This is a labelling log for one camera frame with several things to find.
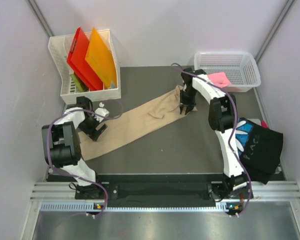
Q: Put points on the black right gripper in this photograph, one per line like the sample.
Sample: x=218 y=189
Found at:
x=189 y=104

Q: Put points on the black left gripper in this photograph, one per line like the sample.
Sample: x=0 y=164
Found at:
x=93 y=133

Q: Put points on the beige t shirt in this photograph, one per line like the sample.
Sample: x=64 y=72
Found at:
x=134 y=124

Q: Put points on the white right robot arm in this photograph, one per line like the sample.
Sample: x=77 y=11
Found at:
x=222 y=119

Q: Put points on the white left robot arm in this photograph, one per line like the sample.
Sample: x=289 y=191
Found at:
x=61 y=142

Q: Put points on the pink t shirt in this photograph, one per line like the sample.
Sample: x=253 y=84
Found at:
x=219 y=79

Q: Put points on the green booklet in rack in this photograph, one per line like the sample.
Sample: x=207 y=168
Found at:
x=80 y=86

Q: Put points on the white mesh laundry basket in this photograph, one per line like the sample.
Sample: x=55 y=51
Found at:
x=239 y=67

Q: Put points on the orange plastic folder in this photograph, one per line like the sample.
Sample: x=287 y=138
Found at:
x=100 y=59

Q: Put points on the red plastic folder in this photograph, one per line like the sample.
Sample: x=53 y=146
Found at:
x=76 y=60

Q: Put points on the black printed t shirt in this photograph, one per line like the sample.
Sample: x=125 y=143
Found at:
x=259 y=149

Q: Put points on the white file organizer rack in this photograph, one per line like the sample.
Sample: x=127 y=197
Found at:
x=59 y=47

